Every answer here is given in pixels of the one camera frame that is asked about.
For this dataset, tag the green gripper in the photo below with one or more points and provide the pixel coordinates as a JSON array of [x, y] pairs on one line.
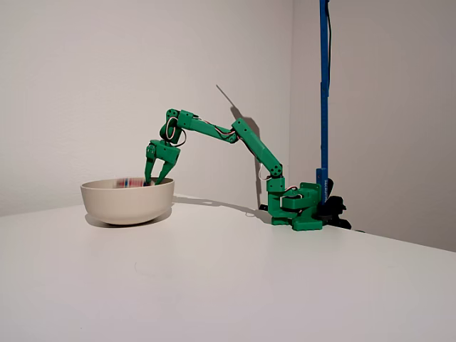
[[167, 153]]

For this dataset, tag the blue camera pole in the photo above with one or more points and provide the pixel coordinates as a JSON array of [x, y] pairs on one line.
[[324, 107]]

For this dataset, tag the black base clamp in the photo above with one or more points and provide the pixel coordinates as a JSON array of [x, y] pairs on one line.
[[264, 206]]

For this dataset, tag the white tape roll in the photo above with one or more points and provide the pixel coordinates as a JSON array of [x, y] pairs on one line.
[[130, 182]]

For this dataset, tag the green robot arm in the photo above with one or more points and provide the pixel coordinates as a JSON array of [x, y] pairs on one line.
[[260, 146]]

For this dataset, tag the black pole clamp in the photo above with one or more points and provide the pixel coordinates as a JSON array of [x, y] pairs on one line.
[[336, 208]]

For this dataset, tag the beige bowl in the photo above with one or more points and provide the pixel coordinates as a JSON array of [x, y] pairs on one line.
[[128, 204]]

